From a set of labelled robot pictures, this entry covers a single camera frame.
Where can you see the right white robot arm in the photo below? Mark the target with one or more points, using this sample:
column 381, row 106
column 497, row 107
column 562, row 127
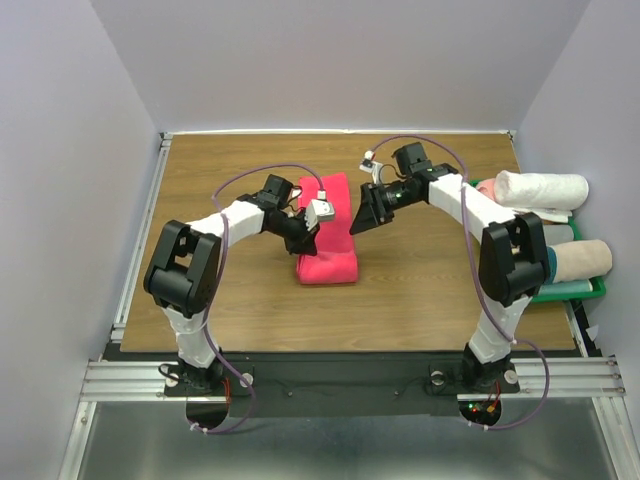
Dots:
column 486, row 356

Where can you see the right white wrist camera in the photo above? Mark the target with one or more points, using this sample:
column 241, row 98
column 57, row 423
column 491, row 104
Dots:
column 369, row 164

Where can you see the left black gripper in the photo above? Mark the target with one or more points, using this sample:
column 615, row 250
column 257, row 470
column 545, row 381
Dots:
column 305, row 241

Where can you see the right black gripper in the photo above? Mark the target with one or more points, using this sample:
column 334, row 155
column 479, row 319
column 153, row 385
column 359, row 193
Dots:
column 371, row 209

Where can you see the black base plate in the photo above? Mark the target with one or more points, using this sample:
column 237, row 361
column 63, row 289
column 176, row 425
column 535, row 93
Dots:
column 297, row 385

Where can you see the teal rolled towel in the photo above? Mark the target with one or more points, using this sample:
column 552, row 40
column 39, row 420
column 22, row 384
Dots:
column 566, row 289

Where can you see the green plastic bin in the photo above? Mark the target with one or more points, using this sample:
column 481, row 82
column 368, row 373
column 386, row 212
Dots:
column 523, row 257

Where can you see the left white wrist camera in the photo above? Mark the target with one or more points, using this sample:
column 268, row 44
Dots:
column 318, row 211

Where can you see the beige rolled towel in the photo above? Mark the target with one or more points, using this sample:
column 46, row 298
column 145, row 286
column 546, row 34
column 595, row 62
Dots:
column 579, row 260

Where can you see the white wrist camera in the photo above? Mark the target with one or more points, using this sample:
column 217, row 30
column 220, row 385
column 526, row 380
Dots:
column 318, row 211
column 369, row 164

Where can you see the pink microfiber towel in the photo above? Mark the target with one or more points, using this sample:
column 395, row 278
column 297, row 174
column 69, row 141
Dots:
column 336, row 261

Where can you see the aluminium frame rail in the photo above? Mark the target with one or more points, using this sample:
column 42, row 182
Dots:
column 122, row 381

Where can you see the grey rolled towel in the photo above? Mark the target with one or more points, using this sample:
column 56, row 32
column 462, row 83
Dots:
column 558, row 234

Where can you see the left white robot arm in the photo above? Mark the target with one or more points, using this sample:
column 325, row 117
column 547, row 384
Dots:
column 186, row 268

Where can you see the pink rolled towel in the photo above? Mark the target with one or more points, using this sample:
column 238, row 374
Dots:
column 487, row 188

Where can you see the white rolled towel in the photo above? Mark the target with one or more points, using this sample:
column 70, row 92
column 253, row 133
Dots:
column 565, row 192

